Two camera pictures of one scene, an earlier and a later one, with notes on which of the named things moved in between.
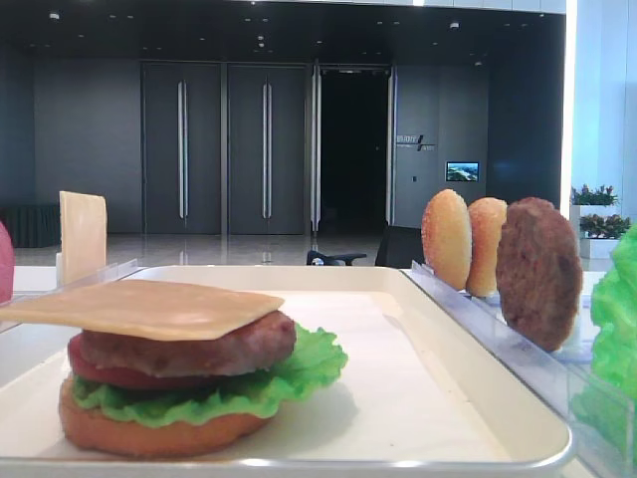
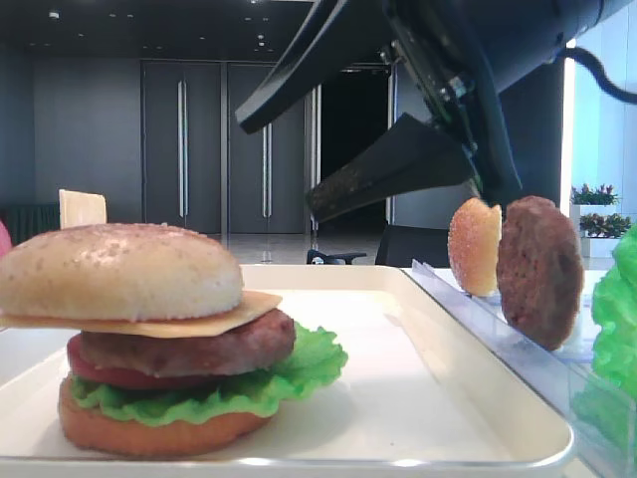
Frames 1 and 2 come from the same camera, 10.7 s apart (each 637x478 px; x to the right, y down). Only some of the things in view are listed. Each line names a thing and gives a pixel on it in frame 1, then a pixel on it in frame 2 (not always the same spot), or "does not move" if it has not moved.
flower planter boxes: (599, 220) does not move
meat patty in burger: (253, 348) does not move
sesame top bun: (446, 238) → (117, 272)
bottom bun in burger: (92, 429) does not move
